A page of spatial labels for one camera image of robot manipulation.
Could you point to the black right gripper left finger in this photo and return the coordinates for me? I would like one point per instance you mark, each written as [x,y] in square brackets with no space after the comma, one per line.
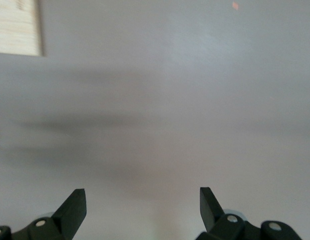
[69,215]

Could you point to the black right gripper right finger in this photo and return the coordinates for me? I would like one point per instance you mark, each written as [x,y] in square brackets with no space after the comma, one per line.
[212,215]

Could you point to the brown table cover mat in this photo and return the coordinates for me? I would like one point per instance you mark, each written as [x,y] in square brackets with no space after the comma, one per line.
[144,112]

